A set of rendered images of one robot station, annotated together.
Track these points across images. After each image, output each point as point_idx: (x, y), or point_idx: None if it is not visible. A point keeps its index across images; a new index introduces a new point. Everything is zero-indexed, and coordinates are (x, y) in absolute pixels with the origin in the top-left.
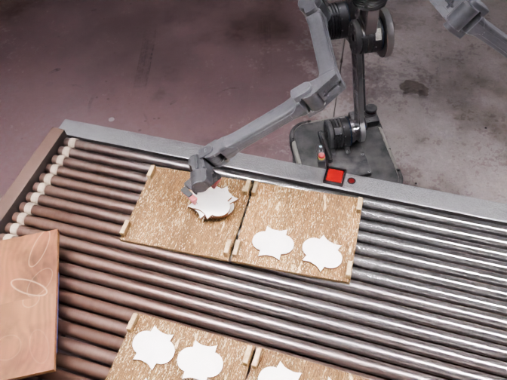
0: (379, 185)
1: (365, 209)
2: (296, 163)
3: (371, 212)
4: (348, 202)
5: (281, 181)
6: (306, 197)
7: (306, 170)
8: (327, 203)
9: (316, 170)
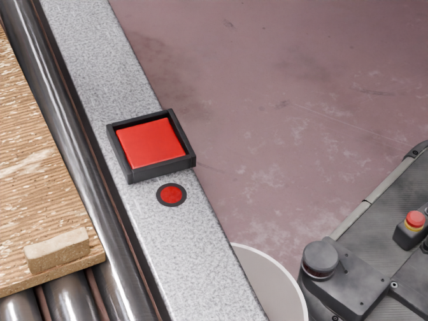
0: (211, 275)
1: (74, 287)
2: (132, 52)
3: (72, 310)
4: (59, 220)
5: (41, 49)
6: (6, 118)
7: (124, 81)
8: (15, 173)
9: (142, 100)
